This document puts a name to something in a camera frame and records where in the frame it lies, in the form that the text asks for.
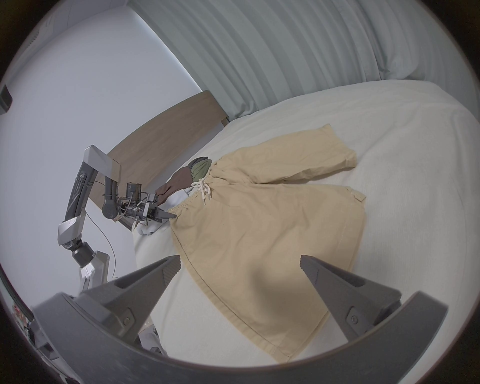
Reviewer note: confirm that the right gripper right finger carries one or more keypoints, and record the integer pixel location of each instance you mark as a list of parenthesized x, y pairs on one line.
[(345, 300)]

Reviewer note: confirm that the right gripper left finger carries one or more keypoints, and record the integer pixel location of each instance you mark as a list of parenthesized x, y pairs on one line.
[(135, 296)]

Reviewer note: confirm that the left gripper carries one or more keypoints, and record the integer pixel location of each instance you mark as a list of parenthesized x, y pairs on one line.
[(150, 214)]

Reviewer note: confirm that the tan shorts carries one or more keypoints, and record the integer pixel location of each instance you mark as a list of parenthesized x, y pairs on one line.
[(262, 225)]

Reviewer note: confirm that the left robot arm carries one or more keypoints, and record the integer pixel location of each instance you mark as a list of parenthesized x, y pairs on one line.
[(77, 195)]

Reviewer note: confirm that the bed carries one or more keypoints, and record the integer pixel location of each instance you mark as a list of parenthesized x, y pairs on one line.
[(412, 168)]

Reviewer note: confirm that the white garment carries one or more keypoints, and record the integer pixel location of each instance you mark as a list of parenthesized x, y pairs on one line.
[(180, 198)]

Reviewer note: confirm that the brown garment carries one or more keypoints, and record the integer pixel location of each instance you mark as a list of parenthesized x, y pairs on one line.
[(174, 185)]

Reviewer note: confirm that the green garment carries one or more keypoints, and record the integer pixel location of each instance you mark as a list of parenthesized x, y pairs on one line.
[(200, 173)]

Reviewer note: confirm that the pale green curtain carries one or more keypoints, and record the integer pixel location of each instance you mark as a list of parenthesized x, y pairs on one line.
[(262, 56), (393, 37)]

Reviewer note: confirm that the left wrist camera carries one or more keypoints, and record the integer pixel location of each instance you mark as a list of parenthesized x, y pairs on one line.
[(150, 198)]

